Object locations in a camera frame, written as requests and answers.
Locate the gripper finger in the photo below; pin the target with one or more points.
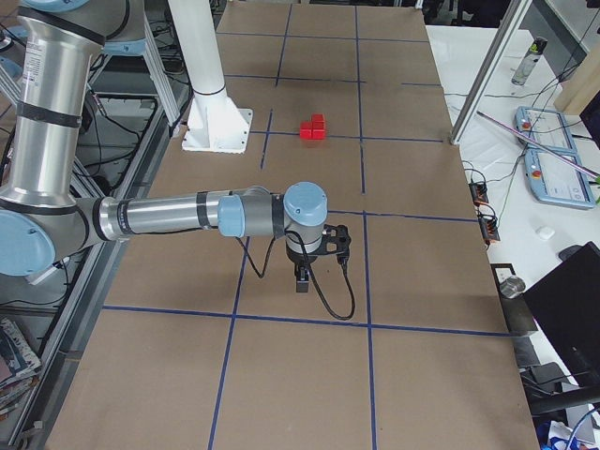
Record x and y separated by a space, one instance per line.
302 278

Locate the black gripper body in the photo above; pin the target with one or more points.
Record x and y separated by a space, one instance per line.
298 258

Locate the white support column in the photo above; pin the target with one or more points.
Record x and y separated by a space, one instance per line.
214 124

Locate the metal cup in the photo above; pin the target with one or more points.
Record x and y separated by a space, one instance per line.
512 287

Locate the near teach pendant tablet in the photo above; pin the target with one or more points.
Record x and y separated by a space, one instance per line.
557 183

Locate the teach pendant tablet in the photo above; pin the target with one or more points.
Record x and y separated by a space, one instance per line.
547 127
557 183

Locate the black monitor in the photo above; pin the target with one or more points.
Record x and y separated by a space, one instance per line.
565 304

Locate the far teach pendant tablet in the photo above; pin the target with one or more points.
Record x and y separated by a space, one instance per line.
547 127

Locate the clear water bottle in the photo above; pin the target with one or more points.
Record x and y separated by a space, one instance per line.
529 61

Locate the stacked magazines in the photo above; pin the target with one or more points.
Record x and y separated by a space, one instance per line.
20 366

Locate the aluminium side frame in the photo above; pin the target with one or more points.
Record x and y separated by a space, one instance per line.
62 208

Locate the aluminium frame post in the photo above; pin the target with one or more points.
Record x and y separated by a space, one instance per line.
511 22

